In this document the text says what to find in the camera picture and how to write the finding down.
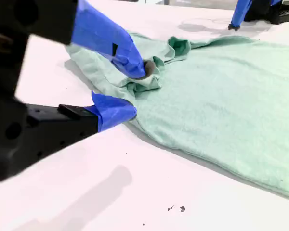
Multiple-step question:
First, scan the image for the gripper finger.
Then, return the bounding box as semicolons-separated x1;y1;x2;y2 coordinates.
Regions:
31;0;157;79
228;0;252;31
26;90;138;167

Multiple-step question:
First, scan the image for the pale green T-shirt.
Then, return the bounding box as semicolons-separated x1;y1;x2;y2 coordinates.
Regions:
65;32;289;202

